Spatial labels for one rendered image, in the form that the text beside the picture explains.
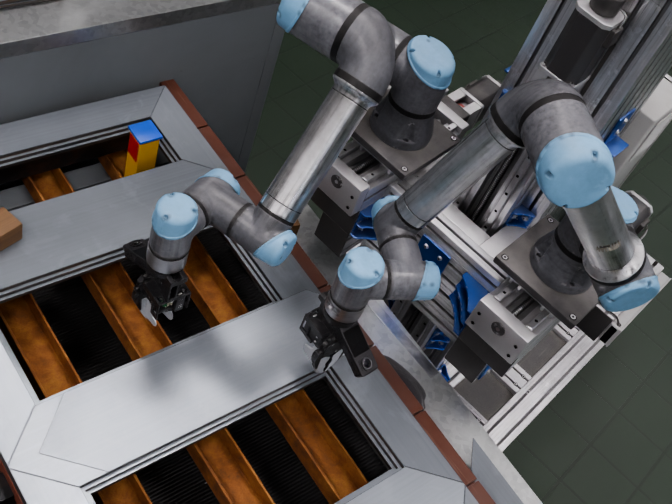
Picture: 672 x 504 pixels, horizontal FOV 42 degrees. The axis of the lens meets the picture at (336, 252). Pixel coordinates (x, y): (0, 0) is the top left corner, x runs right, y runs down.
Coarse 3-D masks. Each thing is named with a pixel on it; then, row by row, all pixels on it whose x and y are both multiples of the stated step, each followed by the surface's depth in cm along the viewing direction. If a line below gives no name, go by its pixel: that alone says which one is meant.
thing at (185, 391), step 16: (160, 352) 175; (176, 352) 176; (160, 368) 172; (176, 368) 173; (192, 368) 174; (160, 384) 170; (176, 384) 171; (192, 384) 172; (176, 400) 169; (192, 400) 170; (208, 400) 171; (192, 416) 168; (208, 416) 169
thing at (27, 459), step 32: (0, 160) 195; (32, 160) 199; (96, 256) 185; (32, 288) 178; (288, 384) 179; (32, 416) 159; (224, 416) 170; (352, 416) 181; (32, 448) 156; (160, 448) 163; (384, 448) 176; (64, 480) 154; (96, 480) 156
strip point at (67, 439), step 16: (64, 400) 163; (64, 416) 161; (48, 432) 158; (64, 432) 159; (80, 432) 160; (48, 448) 156; (64, 448) 157; (80, 448) 158; (96, 448) 159; (80, 464) 156; (96, 464) 157
